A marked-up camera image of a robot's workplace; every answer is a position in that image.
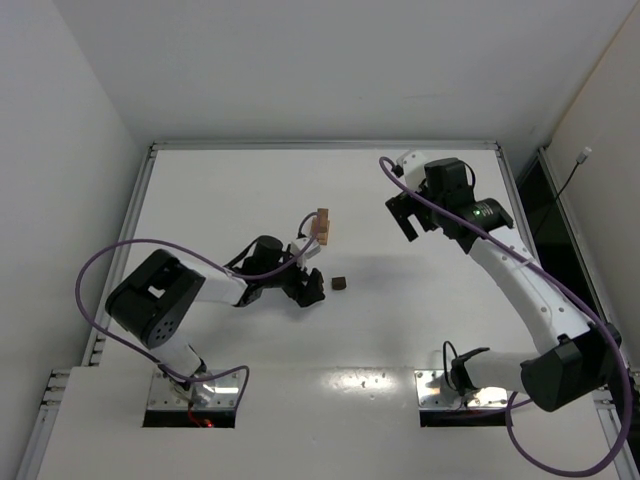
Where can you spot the light wood long block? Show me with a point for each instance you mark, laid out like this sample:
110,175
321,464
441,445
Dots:
322,216

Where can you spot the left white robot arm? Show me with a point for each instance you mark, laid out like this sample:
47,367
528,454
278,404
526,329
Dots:
154,299

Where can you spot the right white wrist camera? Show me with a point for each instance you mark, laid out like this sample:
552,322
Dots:
409,167

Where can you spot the metal base plate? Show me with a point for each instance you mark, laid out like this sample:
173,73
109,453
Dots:
435,395
165,395

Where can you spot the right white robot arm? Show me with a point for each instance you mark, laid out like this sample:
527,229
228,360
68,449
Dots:
573,356

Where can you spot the pale wood cube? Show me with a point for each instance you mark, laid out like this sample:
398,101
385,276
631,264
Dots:
325,228

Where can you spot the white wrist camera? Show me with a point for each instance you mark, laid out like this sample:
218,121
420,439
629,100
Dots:
304,248
409,167

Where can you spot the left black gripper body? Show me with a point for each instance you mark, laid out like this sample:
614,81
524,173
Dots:
298,284

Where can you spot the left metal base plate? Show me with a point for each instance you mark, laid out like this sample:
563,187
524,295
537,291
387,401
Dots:
165,395

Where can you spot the black wall cable white plug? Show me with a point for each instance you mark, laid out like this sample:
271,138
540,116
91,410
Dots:
579,161

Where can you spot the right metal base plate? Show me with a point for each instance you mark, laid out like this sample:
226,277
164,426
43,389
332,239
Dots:
435,395

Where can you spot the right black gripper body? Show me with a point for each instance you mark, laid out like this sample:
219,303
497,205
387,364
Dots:
409,209

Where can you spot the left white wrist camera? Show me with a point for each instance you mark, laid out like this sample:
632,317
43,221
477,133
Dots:
304,248

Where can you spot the dark wood small cube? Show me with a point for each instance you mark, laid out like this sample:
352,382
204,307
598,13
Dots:
338,283

